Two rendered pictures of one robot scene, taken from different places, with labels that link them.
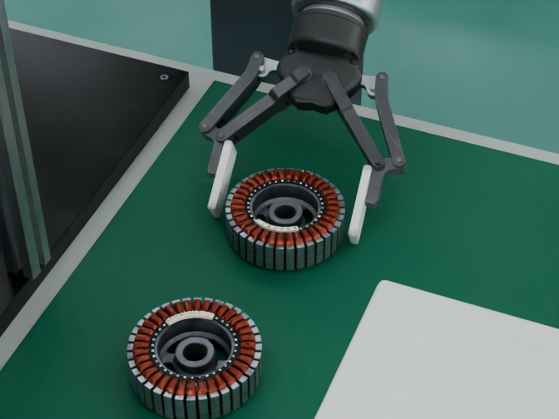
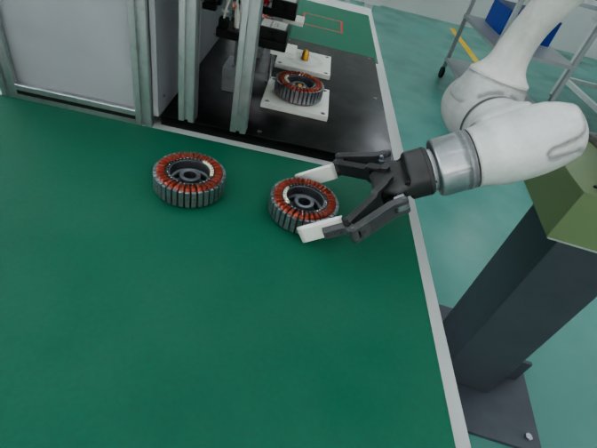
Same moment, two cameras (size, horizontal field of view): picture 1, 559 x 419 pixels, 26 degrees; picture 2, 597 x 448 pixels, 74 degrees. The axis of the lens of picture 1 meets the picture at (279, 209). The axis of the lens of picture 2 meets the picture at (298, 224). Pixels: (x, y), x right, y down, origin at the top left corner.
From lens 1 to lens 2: 0.84 m
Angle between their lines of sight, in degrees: 46
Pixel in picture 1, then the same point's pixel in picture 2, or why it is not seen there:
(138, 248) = (267, 165)
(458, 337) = not seen: outside the picture
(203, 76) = not seen: hidden behind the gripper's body
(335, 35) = (410, 161)
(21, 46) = (376, 119)
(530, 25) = not seen: outside the picture
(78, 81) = (363, 135)
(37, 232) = (242, 113)
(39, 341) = (200, 142)
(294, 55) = (396, 163)
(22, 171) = (246, 76)
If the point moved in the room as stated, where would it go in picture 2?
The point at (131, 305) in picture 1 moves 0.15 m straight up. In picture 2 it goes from (229, 165) to (237, 86)
